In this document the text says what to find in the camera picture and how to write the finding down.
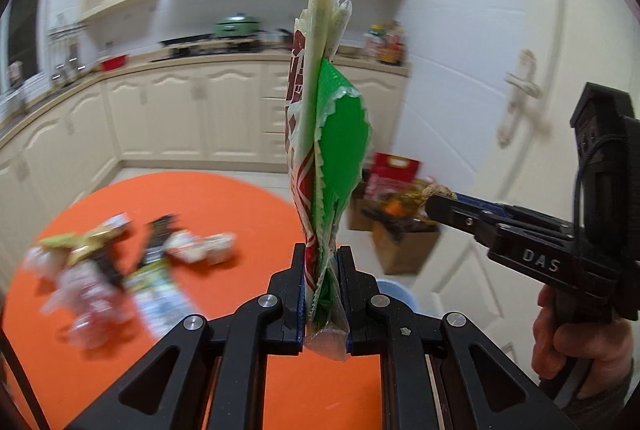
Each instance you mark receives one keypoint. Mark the brown crumbly lump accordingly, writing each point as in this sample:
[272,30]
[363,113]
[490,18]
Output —
[437,191]

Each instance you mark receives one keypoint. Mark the white snack wrapper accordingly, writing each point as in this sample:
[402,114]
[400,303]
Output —
[200,247]

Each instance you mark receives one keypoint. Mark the round orange table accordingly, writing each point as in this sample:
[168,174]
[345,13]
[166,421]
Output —
[200,210]

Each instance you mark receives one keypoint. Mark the group of condiment bottles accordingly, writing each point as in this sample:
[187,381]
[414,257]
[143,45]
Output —
[385,45]

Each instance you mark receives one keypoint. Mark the utensil rack with ladles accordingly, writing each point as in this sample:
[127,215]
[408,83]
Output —
[67,55]

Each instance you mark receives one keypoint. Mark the white green printed packet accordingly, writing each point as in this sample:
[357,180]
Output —
[157,297]

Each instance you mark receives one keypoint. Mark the green electric pot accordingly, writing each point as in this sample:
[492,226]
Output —
[239,26]

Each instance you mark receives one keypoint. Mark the person's right hand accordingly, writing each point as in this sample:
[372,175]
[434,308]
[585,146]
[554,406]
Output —
[580,345]

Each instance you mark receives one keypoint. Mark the red basin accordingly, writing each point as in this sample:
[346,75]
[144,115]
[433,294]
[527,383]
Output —
[115,63]

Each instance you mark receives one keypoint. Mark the cream door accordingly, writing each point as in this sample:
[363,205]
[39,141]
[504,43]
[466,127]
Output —
[475,110]

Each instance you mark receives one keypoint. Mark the red white printed wrapper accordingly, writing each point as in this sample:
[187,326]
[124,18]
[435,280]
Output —
[297,110]

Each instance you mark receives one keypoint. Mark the person's right forearm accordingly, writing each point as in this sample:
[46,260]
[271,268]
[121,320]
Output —
[600,397]

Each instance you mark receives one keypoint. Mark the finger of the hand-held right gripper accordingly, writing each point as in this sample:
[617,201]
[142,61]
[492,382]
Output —
[460,220]
[485,205]

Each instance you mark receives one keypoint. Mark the cream base cabinets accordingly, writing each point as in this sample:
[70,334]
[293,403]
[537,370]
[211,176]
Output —
[200,110]

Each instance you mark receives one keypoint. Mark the green zigzag-edged wrapper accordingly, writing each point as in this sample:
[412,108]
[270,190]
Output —
[342,135]

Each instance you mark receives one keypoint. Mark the red gift box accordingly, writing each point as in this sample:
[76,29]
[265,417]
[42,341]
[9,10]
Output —
[395,175]

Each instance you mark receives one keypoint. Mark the large clear plastic bag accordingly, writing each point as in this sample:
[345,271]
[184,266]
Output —
[85,300]

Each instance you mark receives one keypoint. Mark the cardboard box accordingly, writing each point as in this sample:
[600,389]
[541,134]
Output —
[405,245]

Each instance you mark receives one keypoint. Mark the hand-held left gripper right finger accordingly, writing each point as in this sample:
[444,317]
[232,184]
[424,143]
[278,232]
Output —
[350,295]

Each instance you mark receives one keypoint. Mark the black gas stove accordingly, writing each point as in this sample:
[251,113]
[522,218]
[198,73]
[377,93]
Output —
[205,50]

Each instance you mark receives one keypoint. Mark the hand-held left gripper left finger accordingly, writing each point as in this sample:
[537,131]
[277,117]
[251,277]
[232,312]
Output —
[292,290]

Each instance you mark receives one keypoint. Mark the blue trash bin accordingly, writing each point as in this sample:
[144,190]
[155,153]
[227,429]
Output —
[395,292]

